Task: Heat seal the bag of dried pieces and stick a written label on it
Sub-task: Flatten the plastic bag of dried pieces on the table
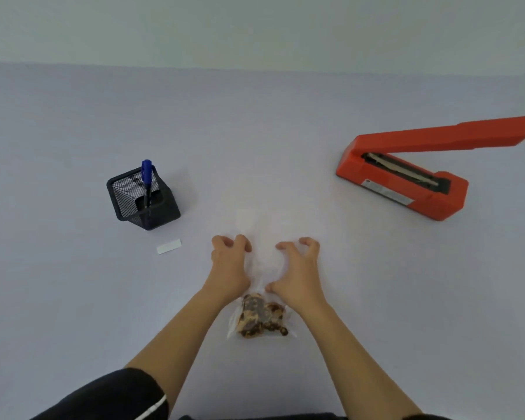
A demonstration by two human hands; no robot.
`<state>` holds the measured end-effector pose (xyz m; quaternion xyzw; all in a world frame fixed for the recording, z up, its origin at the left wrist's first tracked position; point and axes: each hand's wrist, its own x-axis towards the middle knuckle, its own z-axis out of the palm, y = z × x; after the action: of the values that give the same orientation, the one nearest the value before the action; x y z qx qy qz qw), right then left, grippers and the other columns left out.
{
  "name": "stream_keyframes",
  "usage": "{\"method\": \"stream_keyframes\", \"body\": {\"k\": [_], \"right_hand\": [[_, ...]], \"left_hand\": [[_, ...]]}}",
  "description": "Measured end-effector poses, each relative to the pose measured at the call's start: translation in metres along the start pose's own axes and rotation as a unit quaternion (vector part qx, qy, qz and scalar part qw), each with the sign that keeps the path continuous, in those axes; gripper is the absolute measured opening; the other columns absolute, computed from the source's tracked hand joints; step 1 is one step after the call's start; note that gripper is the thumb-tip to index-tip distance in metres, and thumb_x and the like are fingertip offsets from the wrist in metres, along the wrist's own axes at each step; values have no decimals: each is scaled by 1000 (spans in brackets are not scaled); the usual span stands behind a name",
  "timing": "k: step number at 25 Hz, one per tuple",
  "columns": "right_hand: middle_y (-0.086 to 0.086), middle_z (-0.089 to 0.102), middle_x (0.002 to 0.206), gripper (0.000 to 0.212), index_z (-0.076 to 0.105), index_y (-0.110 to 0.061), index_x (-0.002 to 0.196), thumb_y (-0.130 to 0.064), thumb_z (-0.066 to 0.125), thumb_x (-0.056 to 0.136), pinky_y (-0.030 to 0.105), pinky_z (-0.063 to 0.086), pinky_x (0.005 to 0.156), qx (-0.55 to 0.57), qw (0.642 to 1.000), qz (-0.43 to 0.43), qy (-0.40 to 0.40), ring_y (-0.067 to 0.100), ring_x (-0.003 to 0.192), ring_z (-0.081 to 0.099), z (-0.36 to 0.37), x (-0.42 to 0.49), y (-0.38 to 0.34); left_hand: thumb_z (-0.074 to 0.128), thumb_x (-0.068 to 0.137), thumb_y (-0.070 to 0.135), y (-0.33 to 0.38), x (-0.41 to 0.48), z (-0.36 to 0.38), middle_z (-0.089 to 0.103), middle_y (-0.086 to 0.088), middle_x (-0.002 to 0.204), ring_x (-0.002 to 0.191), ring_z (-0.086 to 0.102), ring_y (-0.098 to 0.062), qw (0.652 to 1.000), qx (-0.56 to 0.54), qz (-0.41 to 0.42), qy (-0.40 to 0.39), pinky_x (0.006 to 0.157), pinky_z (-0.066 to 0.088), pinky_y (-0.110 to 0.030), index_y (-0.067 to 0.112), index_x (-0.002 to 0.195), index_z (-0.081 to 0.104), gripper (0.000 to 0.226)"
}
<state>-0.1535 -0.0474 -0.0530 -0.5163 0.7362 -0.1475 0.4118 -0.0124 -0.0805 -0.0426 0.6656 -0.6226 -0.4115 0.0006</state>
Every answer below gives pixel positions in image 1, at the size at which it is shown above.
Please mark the person's right hand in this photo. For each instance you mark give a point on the person's right hand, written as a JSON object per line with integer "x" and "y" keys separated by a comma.
{"x": 298, "y": 279}

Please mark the person's left hand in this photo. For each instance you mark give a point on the person's left hand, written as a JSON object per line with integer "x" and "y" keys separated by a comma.
{"x": 228, "y": 271}

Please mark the person's left fingers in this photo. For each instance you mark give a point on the person's left fingers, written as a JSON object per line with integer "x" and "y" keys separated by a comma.
{"x": 232, "y": 244}

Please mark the person's right thumb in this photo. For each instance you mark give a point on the person's right thumb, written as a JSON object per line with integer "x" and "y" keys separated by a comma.
{"x": 273, "y": 287}

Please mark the clear plastic bag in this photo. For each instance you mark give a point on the clear plastic bag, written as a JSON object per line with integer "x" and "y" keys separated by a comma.
{"x": 264, "y": 262}

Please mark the person's right forearm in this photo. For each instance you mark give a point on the person's right forearm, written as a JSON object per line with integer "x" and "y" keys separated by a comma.
{"x": 354, "y": 363}

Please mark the person's left forearm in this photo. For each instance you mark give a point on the person's left forearm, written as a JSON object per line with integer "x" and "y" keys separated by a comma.
{"x": 188, "y": 336}

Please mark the brown dried snack mix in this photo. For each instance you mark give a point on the brown dried snack mix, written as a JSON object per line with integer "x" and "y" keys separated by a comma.
{"x": 260, "y": 317}

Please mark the white paper label strip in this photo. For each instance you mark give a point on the white paper label strip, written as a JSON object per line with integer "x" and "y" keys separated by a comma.
{"x": 169, "y": 247}

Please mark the black mesh pen holder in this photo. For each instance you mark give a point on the black mesh pen holder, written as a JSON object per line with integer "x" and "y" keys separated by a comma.
{"x": 153, "y": 212}

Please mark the blue pen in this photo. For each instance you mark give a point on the blue pen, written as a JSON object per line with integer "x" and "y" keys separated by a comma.
{"x": 146, "y": 177}

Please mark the red heat sealer machine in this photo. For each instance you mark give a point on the red heat sealer machine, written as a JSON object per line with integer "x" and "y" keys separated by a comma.
{"x": 420, "y": 170}

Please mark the black sleeve with white stripe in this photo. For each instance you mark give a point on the black sleeve with white stripe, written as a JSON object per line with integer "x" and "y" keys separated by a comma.
{"x": 109, "y": 398}

